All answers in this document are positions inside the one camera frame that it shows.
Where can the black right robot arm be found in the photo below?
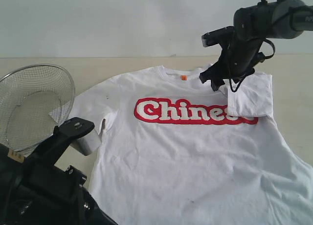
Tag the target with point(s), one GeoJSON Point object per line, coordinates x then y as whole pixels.
{"type": "Point", "coordinates": [253, 26]}

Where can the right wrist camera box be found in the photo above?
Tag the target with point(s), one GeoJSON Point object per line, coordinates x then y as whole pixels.
{"type": "Point", "coordinates": [219, 36]}

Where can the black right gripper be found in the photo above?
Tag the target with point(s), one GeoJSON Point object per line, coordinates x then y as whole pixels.
{"type": "Point", "coordinates": [234, 62]}

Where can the white t-shirt red lettering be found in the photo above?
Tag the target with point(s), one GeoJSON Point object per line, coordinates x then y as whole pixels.
{"type": "Point", "coordinates": [175, 152]}

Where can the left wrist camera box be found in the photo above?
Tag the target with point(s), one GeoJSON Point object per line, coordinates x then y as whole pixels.
{"type": "Point", "coordinates": [51, 149]}

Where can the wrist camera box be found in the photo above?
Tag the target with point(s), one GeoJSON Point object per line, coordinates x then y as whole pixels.
{"type": "Point", "coordinates": [51, 149]}
{"type": "Point", "coordinates": [219, 36]}

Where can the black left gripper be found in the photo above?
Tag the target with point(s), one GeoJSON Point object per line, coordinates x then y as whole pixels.
{"type": "Point", "coordinates": [34, 193]}

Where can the round metal mesh basket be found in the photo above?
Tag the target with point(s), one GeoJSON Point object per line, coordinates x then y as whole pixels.
{"type": "Point", "coordinates": [33, 100]}

